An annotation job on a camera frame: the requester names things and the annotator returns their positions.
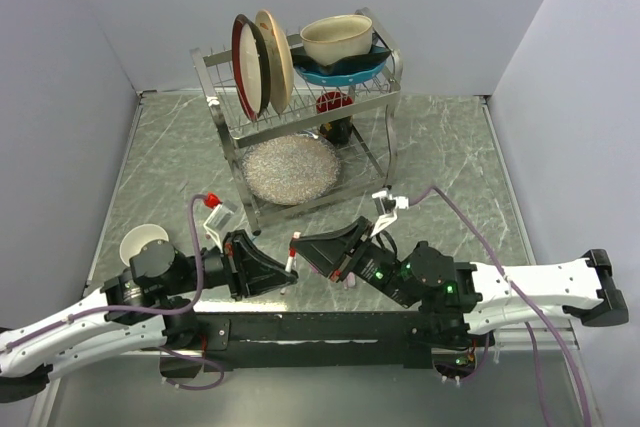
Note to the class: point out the thick pink marker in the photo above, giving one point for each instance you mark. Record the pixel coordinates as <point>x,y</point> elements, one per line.
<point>350,281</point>

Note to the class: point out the dark jar under rack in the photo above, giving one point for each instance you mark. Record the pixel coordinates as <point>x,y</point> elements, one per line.
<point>337,132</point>

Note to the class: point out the white pen with red tip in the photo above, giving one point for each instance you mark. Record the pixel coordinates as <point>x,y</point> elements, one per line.
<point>288,268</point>

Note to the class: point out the steel two-tier dish rack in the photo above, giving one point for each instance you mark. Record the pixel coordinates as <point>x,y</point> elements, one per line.
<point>361,169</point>

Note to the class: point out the red-rimmed white plate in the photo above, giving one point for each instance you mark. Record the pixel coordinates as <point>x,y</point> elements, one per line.
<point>251,68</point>

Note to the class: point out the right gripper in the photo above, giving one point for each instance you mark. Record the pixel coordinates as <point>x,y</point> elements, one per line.
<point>325,253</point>

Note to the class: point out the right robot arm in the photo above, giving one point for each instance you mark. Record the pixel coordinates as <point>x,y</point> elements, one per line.
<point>466,298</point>

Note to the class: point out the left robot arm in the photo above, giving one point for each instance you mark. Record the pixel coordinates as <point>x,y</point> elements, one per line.
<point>151,304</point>

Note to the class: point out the blue dotted dish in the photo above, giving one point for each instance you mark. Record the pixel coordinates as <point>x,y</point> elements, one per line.
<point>347,71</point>

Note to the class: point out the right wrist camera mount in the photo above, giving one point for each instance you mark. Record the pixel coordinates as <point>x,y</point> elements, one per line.
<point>387,206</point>

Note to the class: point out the white paper cup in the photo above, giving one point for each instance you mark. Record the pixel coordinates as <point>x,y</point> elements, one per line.
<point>137,238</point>

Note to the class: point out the cream ceramic bowl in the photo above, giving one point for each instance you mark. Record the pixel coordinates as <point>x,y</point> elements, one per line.
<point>331,39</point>

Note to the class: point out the red cup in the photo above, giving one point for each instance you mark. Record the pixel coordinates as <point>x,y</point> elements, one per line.
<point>330,101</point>

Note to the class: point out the black base bar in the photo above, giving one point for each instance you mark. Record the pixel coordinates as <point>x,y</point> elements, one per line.
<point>322,339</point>

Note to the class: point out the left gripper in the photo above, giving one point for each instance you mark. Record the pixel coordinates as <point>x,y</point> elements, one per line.
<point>248,267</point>

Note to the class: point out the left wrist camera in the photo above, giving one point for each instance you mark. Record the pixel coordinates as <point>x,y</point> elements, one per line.
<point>220,215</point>

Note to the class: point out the beige plate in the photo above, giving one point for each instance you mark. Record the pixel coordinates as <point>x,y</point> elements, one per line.
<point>280,60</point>

